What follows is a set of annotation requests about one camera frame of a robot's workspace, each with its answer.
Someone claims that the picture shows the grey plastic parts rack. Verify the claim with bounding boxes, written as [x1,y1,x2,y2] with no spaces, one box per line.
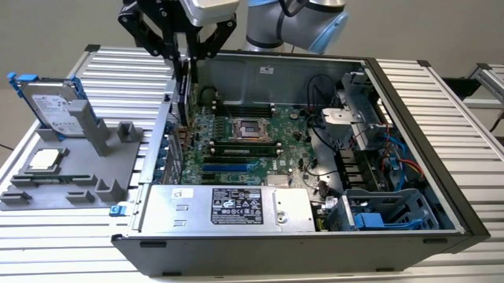
[0,99,144,212]

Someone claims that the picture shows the neighbouring metal slat table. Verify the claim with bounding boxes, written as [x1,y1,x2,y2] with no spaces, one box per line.
[462,62,504,110]

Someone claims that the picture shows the Nvidia Quadro graphics card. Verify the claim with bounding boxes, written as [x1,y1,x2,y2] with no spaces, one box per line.
[174,57,196,126]

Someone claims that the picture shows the metal drive bracket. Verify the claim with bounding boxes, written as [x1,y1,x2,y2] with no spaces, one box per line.
[321,72,394,151]

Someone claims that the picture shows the black wire loop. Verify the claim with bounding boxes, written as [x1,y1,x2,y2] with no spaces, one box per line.
[306,73,337,114]

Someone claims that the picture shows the green RAM stick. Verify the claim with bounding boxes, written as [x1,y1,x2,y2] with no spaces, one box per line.
[13,175,93,182]

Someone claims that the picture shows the silver CPU chip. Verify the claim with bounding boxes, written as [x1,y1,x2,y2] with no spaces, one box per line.
[29,149,64,172]

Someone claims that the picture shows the red wire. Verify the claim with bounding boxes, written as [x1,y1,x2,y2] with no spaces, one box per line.
[397,158,425,177]

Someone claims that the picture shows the hard disk in blue carrier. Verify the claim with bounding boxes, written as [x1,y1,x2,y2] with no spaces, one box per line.
[7,72,95,142]

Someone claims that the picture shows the round black case speaker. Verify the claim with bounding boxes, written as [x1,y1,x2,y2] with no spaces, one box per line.
[200,86,218,104]

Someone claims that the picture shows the CPU socket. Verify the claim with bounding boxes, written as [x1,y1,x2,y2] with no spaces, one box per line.
[230,117,269,139]

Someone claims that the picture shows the RAM stick with white label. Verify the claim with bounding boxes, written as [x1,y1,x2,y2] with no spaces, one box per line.
[214,148,277,156]

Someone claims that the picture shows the blue expansion slot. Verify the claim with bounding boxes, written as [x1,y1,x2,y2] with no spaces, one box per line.
[202,164,253,173]

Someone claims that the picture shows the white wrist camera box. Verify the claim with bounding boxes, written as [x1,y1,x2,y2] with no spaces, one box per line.
[179,0,240,27]

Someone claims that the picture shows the silver finned chipset heatsink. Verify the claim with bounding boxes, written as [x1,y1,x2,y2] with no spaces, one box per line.
[266,173,293,187]

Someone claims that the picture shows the open grey PC case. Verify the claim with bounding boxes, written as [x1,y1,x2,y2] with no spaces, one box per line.
[111,47,492,278]

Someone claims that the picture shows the green Dell motherboard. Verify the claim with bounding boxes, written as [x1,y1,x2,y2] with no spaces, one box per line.
[172,101,319,189]

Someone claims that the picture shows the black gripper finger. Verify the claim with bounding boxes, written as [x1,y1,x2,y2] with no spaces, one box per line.
[116,8,183,62]
[184,20,238,62]

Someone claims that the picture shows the blue plastic disk bay clip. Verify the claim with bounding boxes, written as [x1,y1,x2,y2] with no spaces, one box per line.
[353,212,384,231]

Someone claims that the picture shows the silver power supply unit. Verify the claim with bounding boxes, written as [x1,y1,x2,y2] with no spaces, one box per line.
[136,184,318,233]

